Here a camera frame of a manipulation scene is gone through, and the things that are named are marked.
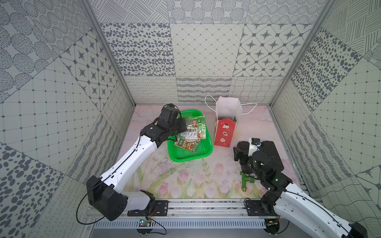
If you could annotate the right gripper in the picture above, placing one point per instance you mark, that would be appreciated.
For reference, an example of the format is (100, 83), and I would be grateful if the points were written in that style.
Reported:
(244, 156)

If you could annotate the white red paper gift bag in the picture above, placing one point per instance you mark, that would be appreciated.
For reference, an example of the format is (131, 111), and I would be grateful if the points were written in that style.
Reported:
(228, 111)

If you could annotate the green red soup packet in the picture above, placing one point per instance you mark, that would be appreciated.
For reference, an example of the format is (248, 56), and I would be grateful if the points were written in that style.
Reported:
(195, 128)

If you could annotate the green plastic basket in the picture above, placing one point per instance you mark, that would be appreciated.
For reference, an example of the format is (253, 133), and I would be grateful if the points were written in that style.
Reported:
(181, 155)

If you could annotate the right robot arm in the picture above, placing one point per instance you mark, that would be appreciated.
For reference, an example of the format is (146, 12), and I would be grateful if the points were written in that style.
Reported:
(293, 204)

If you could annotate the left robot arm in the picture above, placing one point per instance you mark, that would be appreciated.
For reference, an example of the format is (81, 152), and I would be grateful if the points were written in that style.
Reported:
(104, 193)

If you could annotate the green plastic faucet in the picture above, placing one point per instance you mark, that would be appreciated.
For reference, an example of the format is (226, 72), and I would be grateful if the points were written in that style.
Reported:
(246, 178)

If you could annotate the black plastic tool case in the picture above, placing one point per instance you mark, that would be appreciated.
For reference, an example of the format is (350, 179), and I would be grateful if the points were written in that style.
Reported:
(267, 158)

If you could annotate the red orange soup packet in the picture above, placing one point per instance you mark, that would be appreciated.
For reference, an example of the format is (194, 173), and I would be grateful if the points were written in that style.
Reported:
(190, 145)

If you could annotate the black round connector board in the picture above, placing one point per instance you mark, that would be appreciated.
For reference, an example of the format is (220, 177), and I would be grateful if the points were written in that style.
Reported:
(272, 226)

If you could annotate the small green circuit board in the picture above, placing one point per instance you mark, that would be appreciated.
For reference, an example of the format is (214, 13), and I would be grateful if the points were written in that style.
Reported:
(144, 223)

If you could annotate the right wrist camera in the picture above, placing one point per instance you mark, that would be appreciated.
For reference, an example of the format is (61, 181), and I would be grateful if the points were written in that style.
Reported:
(254, 146)

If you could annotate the aluminium mounting rail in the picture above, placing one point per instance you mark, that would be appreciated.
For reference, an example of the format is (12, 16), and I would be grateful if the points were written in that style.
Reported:
(198, 208)

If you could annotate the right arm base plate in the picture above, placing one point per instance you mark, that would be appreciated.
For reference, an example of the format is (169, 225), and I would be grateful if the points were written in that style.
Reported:
(258, 208)

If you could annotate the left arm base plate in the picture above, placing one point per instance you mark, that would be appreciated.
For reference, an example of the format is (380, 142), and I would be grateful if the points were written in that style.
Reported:
(155, 208)

